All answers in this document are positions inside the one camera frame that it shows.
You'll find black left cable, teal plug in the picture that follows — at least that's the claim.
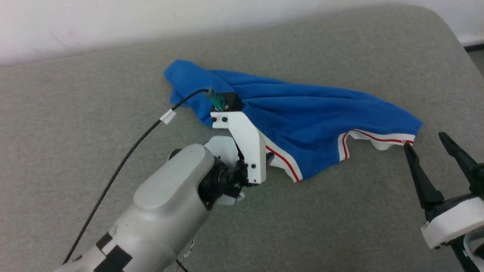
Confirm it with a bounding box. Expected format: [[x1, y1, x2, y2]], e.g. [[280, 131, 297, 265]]
[[63, 88, 226, 265]]

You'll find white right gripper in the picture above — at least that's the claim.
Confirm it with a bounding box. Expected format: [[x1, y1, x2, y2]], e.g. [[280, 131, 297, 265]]
[[403, 132, 484, 250]]

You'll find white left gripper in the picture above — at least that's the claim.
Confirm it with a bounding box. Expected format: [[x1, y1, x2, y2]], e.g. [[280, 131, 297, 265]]
[[210, 110, 267, 186]]

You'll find grey fabric sofa cushion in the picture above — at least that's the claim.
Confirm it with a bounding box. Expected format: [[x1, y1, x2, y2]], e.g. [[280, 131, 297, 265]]
[[0, 5, 484, 272]]

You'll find blue jersey with white sleeves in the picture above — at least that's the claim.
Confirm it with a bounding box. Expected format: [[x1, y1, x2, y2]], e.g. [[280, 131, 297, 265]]
[[164, 59, 423, 183]]

